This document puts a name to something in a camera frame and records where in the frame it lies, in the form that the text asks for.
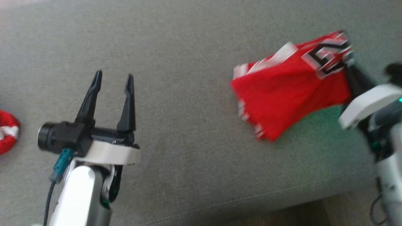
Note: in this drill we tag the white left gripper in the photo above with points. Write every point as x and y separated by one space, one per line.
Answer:
110 153

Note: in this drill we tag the red white basketball jersey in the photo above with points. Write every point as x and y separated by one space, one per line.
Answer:
289 91

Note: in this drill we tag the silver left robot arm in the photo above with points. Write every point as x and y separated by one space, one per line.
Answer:
78 197

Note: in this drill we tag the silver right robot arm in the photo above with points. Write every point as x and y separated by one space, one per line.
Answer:
389 163

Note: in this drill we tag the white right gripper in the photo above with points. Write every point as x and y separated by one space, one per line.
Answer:
367 105

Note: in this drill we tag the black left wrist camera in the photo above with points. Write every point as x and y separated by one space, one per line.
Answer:
62 138

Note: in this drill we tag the grey fabric sofa seat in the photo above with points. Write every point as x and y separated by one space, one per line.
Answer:
194 141

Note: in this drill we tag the red shorts white stripes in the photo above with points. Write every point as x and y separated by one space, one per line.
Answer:
8 131

